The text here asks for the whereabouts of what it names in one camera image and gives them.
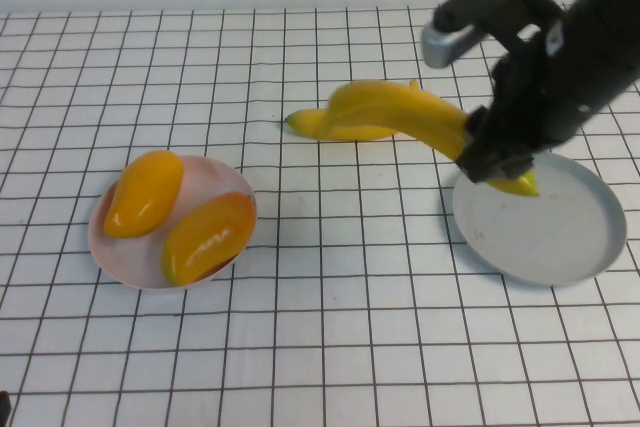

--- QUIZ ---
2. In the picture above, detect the yellow banana with green tip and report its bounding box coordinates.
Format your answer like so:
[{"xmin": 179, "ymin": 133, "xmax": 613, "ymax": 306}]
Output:
[{"xmin": 327, "ymin": 79, "xmax": 542, "ymax": 198}]

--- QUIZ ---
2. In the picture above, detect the orange blushed mango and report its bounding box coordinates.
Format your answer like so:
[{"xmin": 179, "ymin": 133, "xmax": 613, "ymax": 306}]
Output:
[{"xmin": 161, "ymin": 190, "xmax": 257, "ymax": 287}]

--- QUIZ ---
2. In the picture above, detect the white grid tablecloth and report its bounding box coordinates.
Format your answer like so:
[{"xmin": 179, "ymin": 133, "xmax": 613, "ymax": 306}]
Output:
[{"xmin": 0, "ymin": 1, "xmax": 640, "ymax": 427}]

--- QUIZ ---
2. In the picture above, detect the yellow banana with long stem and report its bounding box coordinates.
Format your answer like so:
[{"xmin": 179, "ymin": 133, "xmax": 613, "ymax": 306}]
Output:
[{"xmin": 285, "ymin": 79, "xmax": 426, "ymax": 142}]

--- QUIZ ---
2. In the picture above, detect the grey round plate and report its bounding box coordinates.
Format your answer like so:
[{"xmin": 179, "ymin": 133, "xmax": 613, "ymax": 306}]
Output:
[{"xmin": 452, "ymin": 151, "xmax": 628, "ymax": 289}]

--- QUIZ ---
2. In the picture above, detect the pink round plate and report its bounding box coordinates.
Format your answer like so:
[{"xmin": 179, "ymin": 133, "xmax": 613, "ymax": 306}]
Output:
[{"xmin": 87, "ymin": 154, "xmax": 258, "ymax": 292}]

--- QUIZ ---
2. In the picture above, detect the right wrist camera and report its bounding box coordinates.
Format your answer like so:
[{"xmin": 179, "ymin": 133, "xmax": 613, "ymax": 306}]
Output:
[{"xmin": 422, "ymin": 0, "xmax": 534, "ymax": 69}]

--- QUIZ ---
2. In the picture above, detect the right black camera mount bracket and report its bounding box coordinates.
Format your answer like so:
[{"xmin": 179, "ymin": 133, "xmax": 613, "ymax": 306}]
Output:
[{"xmin": 517, "ymin": 0, "xmax": 569, "ymax": 48}]

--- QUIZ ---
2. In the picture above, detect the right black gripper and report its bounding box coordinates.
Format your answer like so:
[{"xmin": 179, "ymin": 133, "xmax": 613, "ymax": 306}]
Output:
[{"xmin": 457, "ymin": 36, "xmax": 561, "ymax": 183}]

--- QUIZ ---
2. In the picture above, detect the yellow mango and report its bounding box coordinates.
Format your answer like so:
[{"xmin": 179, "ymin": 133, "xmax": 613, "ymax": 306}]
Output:
[{"xmin": 103, "ymin": 149, "xmax": 185, "ymax": 240}]

